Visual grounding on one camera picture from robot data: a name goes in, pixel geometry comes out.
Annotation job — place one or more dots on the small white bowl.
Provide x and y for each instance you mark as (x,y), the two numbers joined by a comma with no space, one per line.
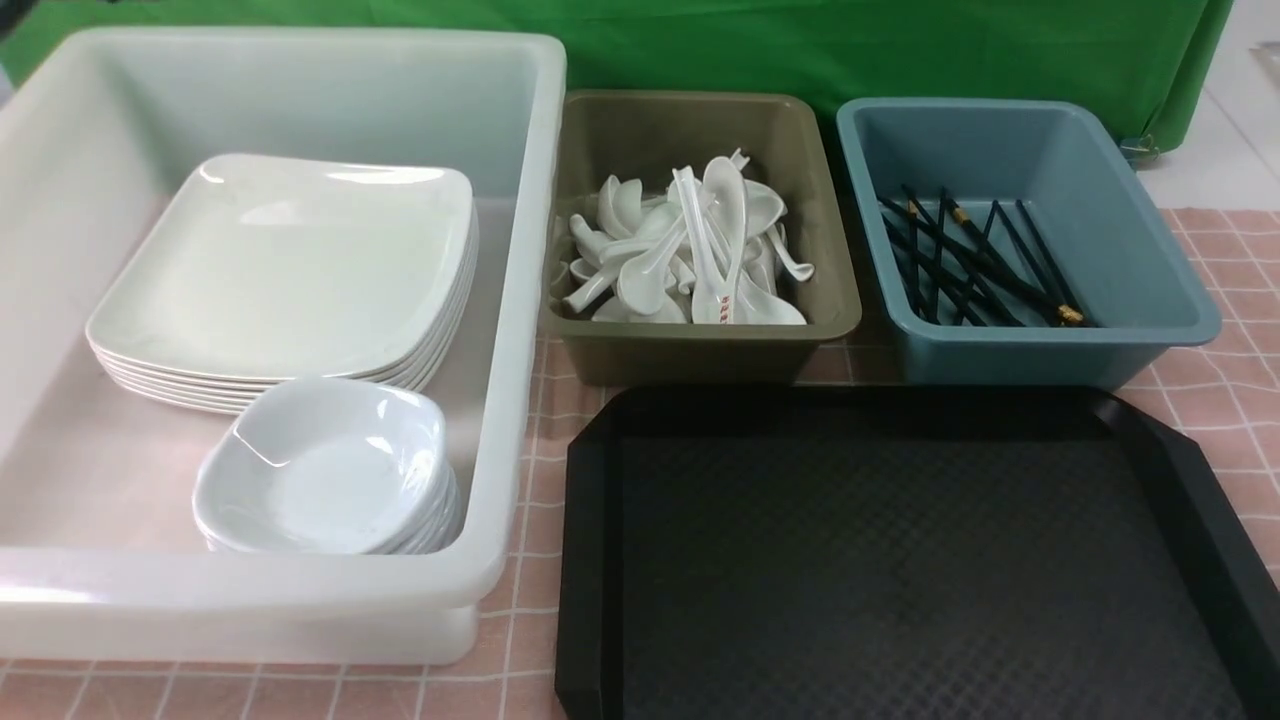
(319,429)

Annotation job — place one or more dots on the pile of white spoons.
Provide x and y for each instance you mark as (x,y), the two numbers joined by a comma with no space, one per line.
(653,258)

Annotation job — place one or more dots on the pile of black chopsticks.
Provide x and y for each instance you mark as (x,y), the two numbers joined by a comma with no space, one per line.
(999,274)

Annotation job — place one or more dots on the large white square plate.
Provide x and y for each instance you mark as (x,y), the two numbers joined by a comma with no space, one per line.
(264,268)

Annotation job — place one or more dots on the black serving tray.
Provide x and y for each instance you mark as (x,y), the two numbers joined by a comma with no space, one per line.
(904,552)

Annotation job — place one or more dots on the green backdrop cloth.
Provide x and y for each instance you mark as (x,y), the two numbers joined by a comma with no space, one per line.
(1138,65)

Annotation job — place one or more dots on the large white plastic bin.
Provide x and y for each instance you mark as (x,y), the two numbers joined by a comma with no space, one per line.
(101,558)

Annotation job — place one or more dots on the blue plastic bin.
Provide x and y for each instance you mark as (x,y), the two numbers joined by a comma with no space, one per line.
(1115,249)

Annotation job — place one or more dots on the stack of white plates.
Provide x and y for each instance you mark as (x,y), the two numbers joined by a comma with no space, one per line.
(233,397)

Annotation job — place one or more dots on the pink checkered tablecloth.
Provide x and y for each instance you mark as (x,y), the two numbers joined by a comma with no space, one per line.
(1224,395)

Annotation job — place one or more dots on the stack of white bowls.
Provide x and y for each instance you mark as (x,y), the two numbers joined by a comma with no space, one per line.
(387,517)

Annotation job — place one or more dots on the white ceramic spoon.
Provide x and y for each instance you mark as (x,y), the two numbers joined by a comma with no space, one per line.
(729,216)

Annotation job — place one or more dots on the olive green plastic bin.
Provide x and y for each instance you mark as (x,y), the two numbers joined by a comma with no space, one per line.
(645,134)

